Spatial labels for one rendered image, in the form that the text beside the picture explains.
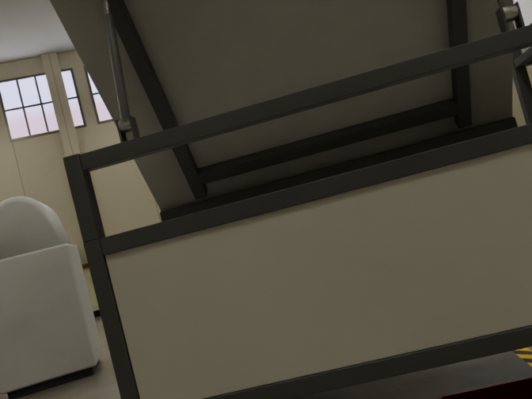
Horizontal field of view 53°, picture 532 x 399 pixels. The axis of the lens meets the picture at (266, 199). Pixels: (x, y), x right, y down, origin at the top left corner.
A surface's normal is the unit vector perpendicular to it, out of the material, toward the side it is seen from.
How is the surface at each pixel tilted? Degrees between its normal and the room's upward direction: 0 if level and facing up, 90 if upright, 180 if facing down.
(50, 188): 90
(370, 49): 130
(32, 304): 90
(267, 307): 90
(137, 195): 90
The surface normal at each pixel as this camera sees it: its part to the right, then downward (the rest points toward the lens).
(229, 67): 0.07, 0.61
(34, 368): 0.22, -0.10
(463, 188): -0.12, -0.01
